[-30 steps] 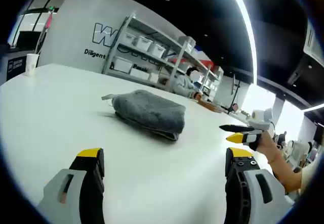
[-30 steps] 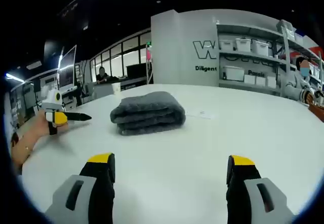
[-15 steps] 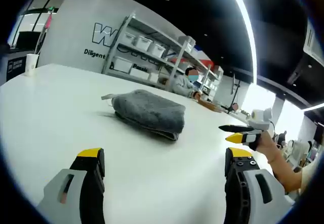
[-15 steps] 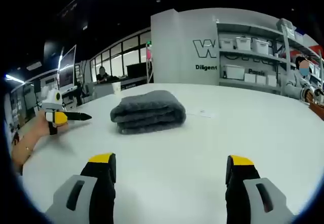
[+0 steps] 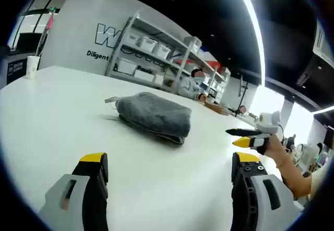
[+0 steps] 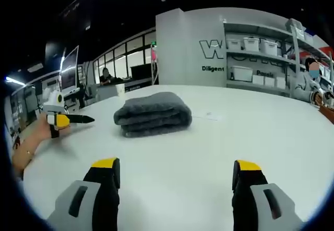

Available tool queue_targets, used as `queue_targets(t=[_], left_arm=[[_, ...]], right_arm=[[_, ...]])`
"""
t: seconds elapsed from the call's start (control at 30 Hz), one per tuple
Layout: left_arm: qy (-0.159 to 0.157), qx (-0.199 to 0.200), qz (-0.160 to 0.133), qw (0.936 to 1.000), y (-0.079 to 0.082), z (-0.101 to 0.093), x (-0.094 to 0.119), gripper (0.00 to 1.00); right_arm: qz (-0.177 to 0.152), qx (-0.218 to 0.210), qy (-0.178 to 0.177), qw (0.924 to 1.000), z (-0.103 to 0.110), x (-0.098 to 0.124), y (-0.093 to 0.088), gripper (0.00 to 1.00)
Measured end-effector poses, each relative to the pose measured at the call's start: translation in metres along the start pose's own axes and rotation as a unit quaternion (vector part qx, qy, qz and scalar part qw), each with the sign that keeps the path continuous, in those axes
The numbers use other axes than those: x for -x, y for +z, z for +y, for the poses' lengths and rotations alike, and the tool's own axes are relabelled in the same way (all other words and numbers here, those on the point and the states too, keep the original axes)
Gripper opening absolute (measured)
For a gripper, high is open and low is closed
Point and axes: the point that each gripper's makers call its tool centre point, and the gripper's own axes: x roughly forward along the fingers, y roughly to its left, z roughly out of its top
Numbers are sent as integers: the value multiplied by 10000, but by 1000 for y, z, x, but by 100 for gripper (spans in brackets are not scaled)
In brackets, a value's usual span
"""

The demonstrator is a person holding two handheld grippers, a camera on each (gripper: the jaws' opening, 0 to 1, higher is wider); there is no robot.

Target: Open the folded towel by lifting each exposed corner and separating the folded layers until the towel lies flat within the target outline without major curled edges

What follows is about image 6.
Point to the grey towel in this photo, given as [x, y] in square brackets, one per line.
[152, 115]

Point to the person's left hand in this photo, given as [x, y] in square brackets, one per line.
[43, 129]

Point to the white framed monitor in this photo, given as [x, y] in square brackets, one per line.
[69, 69]

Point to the white paper cup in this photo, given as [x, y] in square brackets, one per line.
[120, 90]

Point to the black display screen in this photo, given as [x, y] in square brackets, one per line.
[141, 71]

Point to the white paper slip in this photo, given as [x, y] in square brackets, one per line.
[208, 116]

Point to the brown wooden tray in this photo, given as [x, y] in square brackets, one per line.
[328, 112]

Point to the grey metal shelf unit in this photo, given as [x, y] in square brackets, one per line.
[292, 56]

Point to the group of white storage boxes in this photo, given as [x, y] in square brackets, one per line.
[251, 44]

